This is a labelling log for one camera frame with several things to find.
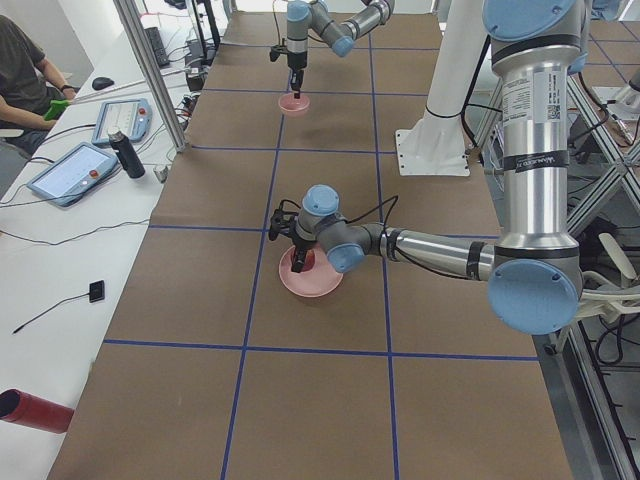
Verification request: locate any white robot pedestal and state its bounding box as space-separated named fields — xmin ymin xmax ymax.
xmin=395 ymin=0 xmax=490 ymax=177

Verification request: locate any pink bowl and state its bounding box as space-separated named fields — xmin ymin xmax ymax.
xmin=278 ymin=93 xmax=310 ymax=118

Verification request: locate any far teach pendant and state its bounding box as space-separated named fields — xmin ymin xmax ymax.
xmin=91 ymin=99 xmax=152 ymax=147

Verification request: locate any black water bottle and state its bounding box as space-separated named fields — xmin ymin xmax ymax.
xmin=107 ymin=126 xmax=145 ymax=179

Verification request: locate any black computer mouse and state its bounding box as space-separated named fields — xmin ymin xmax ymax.
xmin=91 ymin=76 xmax=114 ymax=91

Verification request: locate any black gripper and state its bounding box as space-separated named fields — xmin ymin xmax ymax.
xmin=292 ymin=230 xmax=316 ymax=273
xmin=287 ymin=51 xmax=307 ymax=98

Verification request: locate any aluminium frame post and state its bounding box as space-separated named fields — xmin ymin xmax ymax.
xmin=113 ymin=0 xmax=186 ymax=153

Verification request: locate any red apple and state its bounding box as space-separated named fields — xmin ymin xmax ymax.
xmin=302 ymin=250 xmax=315 ymax=272

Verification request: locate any near teach pendant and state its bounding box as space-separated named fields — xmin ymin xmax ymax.
xmin=27 ymin=142 xmax=117 ymax=207

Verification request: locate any seated person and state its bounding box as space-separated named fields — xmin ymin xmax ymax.
xmin=1 ymin=16 xmax=76 ymax=155

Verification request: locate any pink plate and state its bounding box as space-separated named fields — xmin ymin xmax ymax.
xmin=278 ymin=246 xmax=343 ymax=298

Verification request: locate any teach pendant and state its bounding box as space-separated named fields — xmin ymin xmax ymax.
xmin=91 ymin=99 xmax=152 ymax=147
xmin=27 ymin=142 xmax=117 ymax=207

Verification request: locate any red cylinder bottle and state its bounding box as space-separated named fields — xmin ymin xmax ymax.
xmin=1 ymin=389 xmax=74 ymax=434

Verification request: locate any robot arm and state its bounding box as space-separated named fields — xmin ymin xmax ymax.
xmin=285 ymin=1 xmax=591 ymax=335
xmin=284 ymin=0 xmax=395 ymax=99

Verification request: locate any small black square device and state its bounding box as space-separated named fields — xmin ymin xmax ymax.
xmin=88 ymin=280 xmax=106 ymax=303

